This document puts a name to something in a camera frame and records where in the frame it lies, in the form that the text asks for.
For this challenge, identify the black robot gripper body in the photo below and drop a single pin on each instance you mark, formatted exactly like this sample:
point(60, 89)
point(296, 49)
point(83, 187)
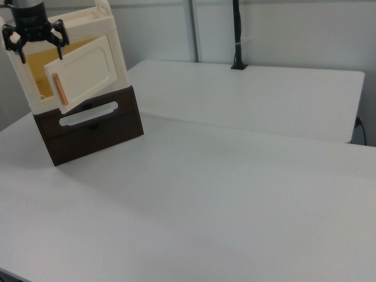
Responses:
point(30, 25)

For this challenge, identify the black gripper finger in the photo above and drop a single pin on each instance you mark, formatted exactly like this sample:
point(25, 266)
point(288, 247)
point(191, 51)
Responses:
point(61, 35)
point(11, 41)

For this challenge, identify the cream cabinet door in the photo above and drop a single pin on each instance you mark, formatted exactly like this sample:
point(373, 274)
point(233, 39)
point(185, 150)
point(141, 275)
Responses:
point(85, 73)

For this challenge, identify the cream plastic cabinet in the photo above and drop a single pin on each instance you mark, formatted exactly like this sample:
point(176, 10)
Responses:
point(114, 44)

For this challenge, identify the dark brown drawer unit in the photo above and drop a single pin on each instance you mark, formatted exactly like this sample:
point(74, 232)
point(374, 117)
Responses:
point(97, 141)

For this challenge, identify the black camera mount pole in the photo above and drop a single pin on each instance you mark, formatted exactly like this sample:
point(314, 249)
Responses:
point(237, 35)

